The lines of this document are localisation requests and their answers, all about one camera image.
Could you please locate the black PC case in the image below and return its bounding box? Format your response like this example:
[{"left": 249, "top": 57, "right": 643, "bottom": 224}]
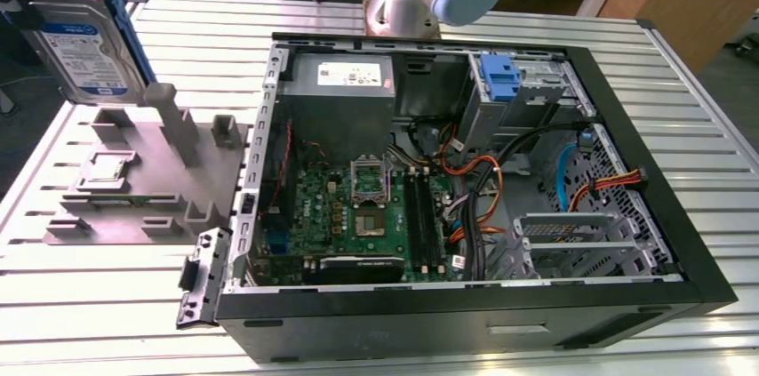
[{"left": 212, "top": 31, "right": 740, "bottom": 364}]

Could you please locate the hard disk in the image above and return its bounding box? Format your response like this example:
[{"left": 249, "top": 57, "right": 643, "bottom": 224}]
[{"left": 11, "top": 0, "right": 160, "bottom": 107}]

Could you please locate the silver CPU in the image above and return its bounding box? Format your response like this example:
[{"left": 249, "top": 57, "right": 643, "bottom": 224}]
[{"left": 87, "top": 156, "right": 128, "bottom": 182}]

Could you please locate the wooden cabinet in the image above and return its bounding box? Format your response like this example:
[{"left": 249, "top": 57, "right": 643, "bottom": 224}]
[{"left": 604, "top": 0, "right": 759, "bottom": 75}]

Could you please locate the green RAM stick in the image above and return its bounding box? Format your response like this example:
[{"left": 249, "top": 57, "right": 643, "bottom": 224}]
[{"left": 88, "top": 196, "right": 153, "bottom": 209}]

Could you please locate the metal disk bay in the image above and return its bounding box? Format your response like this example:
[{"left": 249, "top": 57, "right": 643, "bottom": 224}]
[{"left": 486, "top": 211, "right": 679, "bottom": 282}]

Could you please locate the red orange power wire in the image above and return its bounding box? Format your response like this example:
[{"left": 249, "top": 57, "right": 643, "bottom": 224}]
[{"left": 571, "top": 165, "right": 651, "bottom": 212}]

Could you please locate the metal optical drive cage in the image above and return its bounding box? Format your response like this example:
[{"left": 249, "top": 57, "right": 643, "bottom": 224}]
[{"left": 459, "top": 52, "right": 596, "bottom": 159}]

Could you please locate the grey case side bracket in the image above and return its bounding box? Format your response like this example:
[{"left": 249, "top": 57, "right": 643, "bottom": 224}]
[{"left": 175, "top": 227, "right": 236, "bottom": 331}]

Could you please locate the black graphics card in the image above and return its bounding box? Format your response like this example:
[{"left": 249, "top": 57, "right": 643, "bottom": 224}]
[{"left": 316, "top": 254, "right": 408, "bottom": 286}]

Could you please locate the thin red wire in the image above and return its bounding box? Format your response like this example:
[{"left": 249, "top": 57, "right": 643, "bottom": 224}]
[{"left": 267, "top": 119, "right": 296, "bottom": 212}]

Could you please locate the blue drive latch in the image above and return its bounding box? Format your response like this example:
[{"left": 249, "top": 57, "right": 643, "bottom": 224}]
[{"left": 480, "top": 54, "right": 522, "bottom": 102}]

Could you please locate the metal locking lever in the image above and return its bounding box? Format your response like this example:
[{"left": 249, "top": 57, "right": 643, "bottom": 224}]
[{"left": 384, "top": 157, "right": 398, "bottom": 209}]

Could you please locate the green motherboard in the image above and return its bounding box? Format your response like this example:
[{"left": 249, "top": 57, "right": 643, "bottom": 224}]
[{"left": 248, "top": 140, "right": 470, "bottom": 286}]

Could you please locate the black RAM slot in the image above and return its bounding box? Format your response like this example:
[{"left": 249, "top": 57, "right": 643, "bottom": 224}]
[
  {"left": 422, "top": 165, "right": 448, "bottom": 275},
  {"left": 404, "top": 165, "right": 434, "bottom": 276}
]

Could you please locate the grey power supply unit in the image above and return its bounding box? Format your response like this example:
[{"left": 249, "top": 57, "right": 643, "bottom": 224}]
[{"left": 276, "top": 53, "right": 398, "bottom": 166}]

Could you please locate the black cable bundle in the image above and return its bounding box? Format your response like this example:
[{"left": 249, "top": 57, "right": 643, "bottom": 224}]
[{"left": 462, "top": 121, "right": 594, "bottom": 282}]

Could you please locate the blue data wire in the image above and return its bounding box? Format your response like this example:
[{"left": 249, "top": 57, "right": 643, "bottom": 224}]
[{"left": 555, "top": 131, "right": 595, "bottom": 213}]

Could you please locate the orange wire bundle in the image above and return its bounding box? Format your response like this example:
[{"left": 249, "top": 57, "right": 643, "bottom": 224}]
[{"left": 439, "top": 122, "right": 507, "bottom": 244}]

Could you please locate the grey parts rack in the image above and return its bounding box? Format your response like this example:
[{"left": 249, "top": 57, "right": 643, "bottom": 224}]
[{"left": 40, "top": 82, "right": 253, "bottom": 247}]

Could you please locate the metal socket cover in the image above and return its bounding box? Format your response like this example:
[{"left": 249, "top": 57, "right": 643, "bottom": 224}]
[{"left": 348, "top": 156, "right": 394, "bottom": 208}]

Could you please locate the CPU socket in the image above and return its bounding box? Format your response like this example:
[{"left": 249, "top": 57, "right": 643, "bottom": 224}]
[{"left": 353, "top": 207, "right": 398, "bottom": 240}]

